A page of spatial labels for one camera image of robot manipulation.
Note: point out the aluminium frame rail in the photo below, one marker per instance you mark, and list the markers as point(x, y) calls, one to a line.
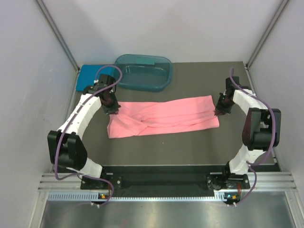
point(48, 182)

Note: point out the teal plastic tub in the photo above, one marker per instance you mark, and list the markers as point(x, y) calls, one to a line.
point(144, 73)

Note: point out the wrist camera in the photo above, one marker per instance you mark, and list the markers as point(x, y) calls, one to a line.
point(230, 87)
point(103, 81)

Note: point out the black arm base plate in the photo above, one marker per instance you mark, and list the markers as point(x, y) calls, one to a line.
point(158, 175)

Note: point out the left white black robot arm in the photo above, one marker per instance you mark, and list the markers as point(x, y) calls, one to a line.
point(66, 149)

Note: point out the grey slotted cable duct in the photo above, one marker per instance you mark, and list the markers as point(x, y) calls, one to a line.
point(101, 197)

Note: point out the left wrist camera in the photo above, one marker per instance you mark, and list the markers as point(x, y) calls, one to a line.
point(103, 81)

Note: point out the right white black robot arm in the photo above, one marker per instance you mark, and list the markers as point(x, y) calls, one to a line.
point(261, 133)

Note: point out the pink t shirt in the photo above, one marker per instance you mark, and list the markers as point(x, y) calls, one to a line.
point(152, 118)

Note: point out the folded blue t shirt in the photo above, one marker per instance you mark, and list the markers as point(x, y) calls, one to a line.
point(88, 72)

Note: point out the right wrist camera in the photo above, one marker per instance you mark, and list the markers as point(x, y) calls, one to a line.
point(230, 87)

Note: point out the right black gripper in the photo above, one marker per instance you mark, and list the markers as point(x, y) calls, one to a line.
point(219, 109)

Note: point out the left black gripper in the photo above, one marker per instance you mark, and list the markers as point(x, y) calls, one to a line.
point(113, 109)

